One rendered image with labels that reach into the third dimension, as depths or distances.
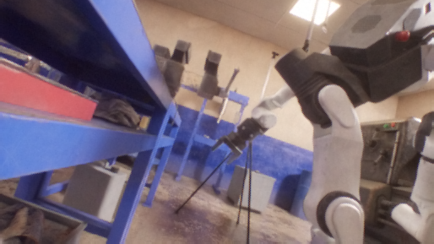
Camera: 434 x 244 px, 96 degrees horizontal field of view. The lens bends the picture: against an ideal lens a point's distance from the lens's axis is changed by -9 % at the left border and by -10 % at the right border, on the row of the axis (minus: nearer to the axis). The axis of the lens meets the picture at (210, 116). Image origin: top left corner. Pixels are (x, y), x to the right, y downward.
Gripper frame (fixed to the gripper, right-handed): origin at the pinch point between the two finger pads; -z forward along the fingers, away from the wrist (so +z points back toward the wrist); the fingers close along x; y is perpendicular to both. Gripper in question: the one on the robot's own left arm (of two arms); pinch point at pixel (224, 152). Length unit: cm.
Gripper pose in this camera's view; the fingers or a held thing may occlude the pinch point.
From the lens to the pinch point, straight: 95.9
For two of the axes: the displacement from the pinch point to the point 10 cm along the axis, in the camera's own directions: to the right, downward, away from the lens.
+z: 7.2, -6.9, -0.5
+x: 6.4, 6.4, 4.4
